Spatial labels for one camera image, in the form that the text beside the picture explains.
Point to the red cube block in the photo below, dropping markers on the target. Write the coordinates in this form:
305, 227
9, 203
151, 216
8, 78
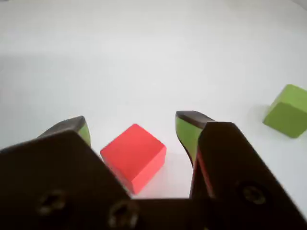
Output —
134, 155

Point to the green cube block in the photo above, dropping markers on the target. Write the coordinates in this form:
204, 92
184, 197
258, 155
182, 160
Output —
285, 112

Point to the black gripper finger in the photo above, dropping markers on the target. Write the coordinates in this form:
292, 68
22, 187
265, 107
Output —
48, 172
235, 172

